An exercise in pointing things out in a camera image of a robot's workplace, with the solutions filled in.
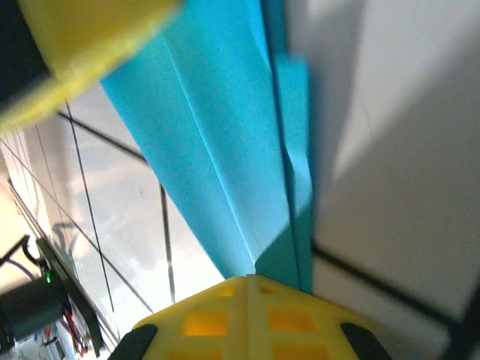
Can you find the blue square paper sheet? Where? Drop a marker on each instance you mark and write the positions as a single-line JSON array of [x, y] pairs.
[[225, 131]]

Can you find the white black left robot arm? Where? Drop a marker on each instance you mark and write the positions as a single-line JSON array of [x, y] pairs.
[[30, 307]]

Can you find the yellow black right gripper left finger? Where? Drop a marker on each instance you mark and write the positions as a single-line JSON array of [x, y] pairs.
[[195, 326]]

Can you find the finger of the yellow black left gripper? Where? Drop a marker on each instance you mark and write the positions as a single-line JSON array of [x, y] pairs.
[[86, 41]]

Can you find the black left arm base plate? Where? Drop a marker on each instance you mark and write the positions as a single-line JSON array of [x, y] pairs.
[[88, 322]]

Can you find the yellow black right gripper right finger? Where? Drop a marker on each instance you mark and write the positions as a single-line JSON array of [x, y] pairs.
[[296, 326]]

